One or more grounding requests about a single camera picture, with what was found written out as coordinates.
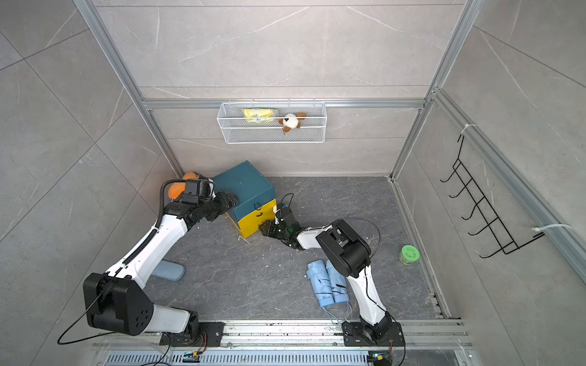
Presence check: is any blue umbrella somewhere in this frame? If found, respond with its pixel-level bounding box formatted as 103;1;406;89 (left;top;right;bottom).
326;260;349;303
306;260;335;308

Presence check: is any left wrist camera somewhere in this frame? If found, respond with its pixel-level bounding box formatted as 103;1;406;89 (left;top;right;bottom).
183;178;214;205

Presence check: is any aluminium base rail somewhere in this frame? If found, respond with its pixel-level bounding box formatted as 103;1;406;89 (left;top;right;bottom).
82;320;480;365

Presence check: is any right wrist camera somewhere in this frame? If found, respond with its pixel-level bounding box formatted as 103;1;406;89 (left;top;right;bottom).
276;206;298;226

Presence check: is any aluminium frame profile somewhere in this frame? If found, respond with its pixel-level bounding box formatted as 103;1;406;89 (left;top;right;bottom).
72;0;586;285

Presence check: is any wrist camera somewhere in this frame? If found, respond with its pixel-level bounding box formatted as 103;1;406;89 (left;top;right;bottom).
183;178;214;205
276;206;298;226

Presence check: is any blue grey sponge pad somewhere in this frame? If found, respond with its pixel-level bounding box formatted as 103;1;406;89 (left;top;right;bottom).
151;260;186;282

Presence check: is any white wire wall basket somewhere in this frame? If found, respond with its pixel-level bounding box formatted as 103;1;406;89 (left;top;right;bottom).
217;101;327;144

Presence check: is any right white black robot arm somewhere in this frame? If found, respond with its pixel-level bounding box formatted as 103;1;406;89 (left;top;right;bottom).
259;220;406;348

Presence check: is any yellow packet in basket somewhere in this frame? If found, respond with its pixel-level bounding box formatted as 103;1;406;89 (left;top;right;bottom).
242;108;279;124

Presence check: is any orange plush toy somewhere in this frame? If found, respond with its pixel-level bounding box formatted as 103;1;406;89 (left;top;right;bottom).
168;172;199;200

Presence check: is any brown white plush dog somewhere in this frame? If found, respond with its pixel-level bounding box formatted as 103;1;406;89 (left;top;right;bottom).
279;113;307;134

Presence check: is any black wall hook rack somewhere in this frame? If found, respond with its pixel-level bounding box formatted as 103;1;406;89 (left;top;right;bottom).
439;135;545;259

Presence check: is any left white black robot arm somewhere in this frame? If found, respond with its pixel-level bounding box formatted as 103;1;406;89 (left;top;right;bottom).
82;178;239;340

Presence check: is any green round lid container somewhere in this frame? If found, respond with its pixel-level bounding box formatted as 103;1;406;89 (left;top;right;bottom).
398;245;421;265

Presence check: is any teal drawer cabinet yellow base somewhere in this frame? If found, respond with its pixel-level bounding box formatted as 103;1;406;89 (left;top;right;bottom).
212;161;276;239

